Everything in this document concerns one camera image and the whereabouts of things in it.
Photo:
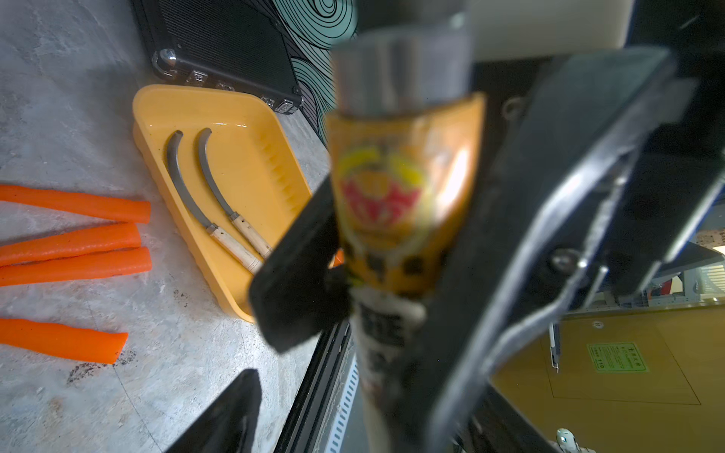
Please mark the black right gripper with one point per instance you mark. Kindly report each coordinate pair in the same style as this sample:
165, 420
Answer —
542, 207

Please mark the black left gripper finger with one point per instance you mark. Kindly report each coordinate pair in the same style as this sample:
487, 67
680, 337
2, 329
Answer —
230, 423

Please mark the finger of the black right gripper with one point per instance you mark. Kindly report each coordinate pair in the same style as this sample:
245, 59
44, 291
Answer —
296, 294

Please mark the labelled wooden handle sickle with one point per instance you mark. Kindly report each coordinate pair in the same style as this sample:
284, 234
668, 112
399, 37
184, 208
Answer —
404, 141

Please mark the yellow plastic storage tray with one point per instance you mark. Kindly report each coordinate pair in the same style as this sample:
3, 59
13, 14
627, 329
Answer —
249, 148

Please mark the black aluminium carrying case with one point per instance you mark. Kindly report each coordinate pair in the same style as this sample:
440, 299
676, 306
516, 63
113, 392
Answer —
223, 45

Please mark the white slotted cable duct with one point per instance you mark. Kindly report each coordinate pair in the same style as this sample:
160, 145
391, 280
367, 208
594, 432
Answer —
342, 410

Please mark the orange handle sickle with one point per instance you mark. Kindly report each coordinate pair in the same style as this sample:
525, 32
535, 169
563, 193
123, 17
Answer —
56, 340
72, 244
103, 207
95, 266

